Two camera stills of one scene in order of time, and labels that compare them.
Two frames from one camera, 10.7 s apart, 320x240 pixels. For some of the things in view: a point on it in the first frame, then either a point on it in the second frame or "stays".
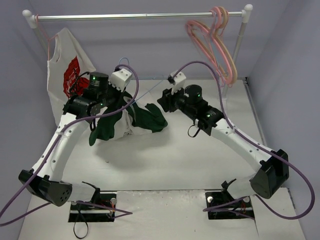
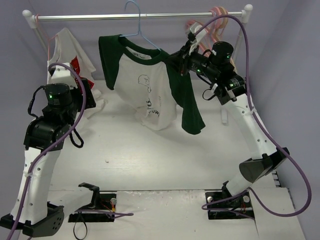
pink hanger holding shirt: x=43 y=32 stays
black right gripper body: x=167 y=100 -> x=183 y=63
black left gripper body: x=116 y=95 -> x=89 y=94
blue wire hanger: x=148 y=91 -> x=139 y=31
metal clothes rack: x=30 y=18 stays
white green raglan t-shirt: x=128 y=118 -> x=152 y=82
